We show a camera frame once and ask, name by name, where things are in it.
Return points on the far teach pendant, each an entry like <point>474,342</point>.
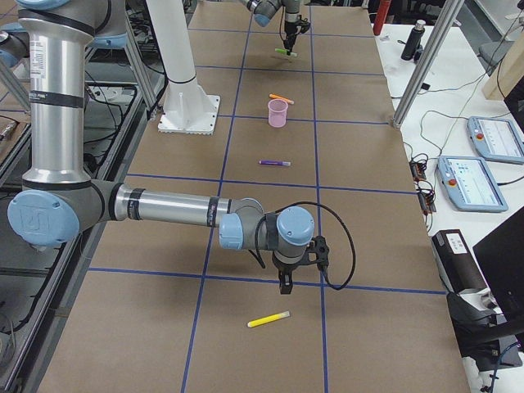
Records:
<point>496,139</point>

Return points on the purple highlighter pen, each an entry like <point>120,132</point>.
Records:
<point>275,163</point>

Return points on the pink mesh pen holder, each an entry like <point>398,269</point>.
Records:
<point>277,117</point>

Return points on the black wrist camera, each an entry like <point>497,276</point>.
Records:
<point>317,253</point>
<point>302,25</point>

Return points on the teach pendant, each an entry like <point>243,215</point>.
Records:
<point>469,184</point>
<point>496,139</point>

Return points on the wooden board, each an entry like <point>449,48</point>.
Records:
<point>507,74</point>

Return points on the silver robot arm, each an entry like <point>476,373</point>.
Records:
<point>59,199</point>
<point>265,10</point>

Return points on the yellow highlighter pen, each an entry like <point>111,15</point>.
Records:
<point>268,319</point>

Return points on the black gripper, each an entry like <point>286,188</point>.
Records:
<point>290,29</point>
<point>285,270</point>

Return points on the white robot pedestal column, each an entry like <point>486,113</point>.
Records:
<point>186,107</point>

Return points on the black cardboard box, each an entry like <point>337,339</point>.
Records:
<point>457,267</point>

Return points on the near teach pendant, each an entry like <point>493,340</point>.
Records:
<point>469,184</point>

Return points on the black monitor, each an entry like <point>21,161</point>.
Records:
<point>500,257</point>

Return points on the red cylinder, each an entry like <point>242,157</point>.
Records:
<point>380,17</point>

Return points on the aluminium frame post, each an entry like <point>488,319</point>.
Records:
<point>438,34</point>

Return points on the green highlighter pen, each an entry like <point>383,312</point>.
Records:
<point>285,52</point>

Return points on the orange highlighter pen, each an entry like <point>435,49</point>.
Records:
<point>287,100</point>

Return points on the black water bottle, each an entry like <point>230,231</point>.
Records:
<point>413,41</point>

